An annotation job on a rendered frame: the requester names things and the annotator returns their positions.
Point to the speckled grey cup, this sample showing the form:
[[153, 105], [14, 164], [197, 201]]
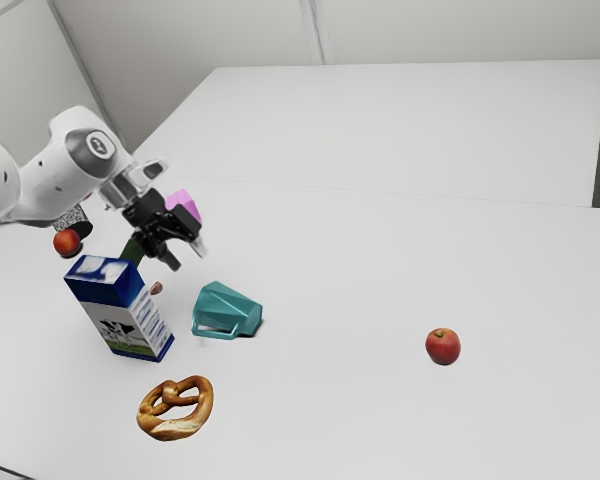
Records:
[[75, 220]]

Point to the small brown nut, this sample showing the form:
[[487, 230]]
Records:
[[156, 288]]

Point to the pink faceted block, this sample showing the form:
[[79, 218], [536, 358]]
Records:
[[182, 202]]

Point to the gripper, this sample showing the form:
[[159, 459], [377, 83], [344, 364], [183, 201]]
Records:
[[155, 217]]

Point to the dark green bottle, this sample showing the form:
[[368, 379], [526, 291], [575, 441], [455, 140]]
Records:
[[131, 251]]

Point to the brown pretzel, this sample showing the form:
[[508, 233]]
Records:
[[177, 407]]

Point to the teal faceted mug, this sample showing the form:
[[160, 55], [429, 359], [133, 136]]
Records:
[[227, 310]]

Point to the red apple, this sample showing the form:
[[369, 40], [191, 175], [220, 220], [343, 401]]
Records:
[[443, 346], [66, 242]]

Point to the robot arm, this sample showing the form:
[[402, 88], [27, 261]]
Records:
[[55, 165]]

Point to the blue milk carton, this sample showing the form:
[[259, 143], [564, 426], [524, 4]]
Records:
[[122, 310]]

